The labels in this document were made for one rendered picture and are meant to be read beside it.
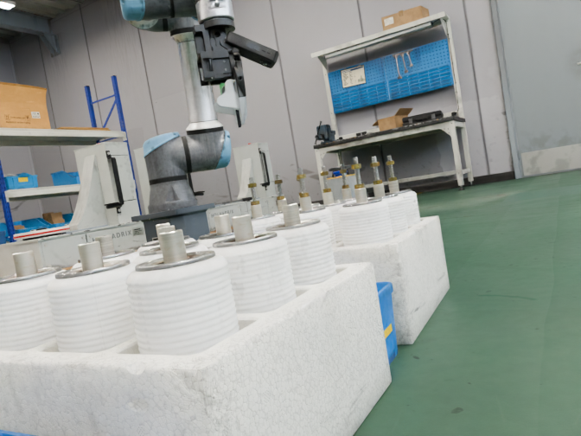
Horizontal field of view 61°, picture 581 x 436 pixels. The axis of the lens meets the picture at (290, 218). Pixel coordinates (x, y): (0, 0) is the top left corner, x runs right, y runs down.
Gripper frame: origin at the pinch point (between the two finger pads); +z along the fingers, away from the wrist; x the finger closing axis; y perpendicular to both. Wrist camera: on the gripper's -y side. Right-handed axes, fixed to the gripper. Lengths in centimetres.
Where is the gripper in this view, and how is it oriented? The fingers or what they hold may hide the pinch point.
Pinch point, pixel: (243, 119)
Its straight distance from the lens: 107.0
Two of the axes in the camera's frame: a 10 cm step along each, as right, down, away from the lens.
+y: -9.5, 1.8, -2.6
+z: 1.7, 9.8, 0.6
